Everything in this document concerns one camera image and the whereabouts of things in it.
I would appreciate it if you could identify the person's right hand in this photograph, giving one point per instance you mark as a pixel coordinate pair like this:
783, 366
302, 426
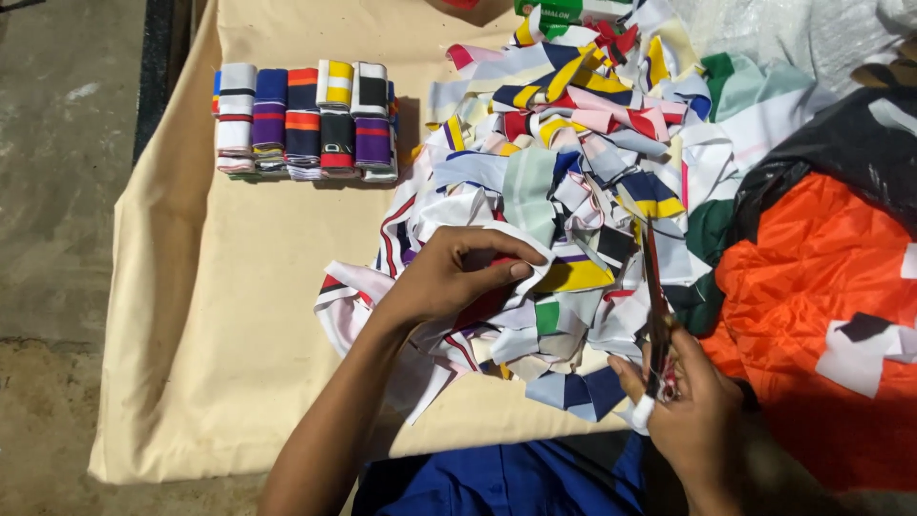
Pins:
698, 423

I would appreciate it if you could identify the person's left hand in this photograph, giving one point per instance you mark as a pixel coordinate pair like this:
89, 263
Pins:
437, 276

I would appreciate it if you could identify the white fabric strip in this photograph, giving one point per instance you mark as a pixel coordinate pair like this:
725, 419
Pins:
534, 244

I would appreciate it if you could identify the heap of colourful fabric scraps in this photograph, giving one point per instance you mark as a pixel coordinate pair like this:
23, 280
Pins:
573, 179

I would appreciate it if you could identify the orange fabric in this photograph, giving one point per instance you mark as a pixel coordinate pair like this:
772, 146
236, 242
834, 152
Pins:
802, 287

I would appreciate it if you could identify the white and black fabric scrap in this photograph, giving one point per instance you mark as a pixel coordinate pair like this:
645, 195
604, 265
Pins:
860, 351

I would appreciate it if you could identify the dark green cloth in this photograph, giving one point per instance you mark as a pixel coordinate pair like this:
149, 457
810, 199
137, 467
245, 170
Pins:
709, 236

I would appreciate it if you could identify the cream cloth sheet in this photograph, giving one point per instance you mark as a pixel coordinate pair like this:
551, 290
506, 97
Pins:
236, 301

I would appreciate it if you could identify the person's blue clothing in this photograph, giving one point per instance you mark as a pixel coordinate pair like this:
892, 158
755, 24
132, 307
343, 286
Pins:
501, 480

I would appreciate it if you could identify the row of folded fabric stacks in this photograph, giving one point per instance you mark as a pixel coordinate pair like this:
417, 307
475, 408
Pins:
304, 118

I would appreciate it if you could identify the small white fabric scrap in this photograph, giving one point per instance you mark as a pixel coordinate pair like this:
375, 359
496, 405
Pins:
910, 261

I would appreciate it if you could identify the red object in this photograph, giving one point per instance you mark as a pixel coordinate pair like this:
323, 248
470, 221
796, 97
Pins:
462, 3

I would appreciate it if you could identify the green and white box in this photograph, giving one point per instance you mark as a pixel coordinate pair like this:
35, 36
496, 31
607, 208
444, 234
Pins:
573, 8

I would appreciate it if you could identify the black plastic bag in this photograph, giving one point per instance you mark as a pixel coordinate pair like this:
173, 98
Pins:
845, 154

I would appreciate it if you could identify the mint green and white cloth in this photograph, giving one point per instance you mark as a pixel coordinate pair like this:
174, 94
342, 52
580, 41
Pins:
759, 100

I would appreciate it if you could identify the black bar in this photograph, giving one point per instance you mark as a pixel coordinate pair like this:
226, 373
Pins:
154, 72

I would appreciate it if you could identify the white plastic sheet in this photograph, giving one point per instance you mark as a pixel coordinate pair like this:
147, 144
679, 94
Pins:
781, 32

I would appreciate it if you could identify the brown object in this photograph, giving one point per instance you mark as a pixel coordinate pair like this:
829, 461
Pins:
888, 68

